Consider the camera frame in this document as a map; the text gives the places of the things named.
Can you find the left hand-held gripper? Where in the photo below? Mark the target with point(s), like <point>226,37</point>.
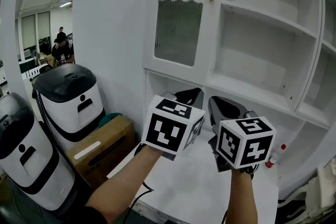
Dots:
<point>164,131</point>

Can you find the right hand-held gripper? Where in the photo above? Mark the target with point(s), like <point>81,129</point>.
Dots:
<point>252,149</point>

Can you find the white cabinet glass door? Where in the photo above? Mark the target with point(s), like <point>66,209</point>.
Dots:
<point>178,34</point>

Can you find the person's right forearm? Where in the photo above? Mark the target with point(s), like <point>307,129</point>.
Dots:
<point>241,196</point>

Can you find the person's left forearm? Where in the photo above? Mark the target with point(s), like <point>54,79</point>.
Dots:
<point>126,181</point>

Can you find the white shelf cabinet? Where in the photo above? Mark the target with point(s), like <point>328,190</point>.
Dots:
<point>262,60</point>

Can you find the clear bottle with red cap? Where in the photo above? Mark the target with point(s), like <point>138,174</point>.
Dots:
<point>273,158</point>

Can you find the teal rounded object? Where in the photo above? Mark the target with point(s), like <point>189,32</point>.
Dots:
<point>110,119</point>

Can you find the brown cardboard box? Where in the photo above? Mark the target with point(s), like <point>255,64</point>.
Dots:
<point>105,154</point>

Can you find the white delivery robot black lid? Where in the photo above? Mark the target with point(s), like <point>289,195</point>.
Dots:
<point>34,165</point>
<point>71,115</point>

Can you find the cream ornate dressing table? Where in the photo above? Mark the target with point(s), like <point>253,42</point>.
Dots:
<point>323,191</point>

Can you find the person's black sleeve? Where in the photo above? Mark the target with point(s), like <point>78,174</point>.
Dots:
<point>86,216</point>

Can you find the ceiling light tube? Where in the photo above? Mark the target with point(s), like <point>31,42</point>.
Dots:
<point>65,4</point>

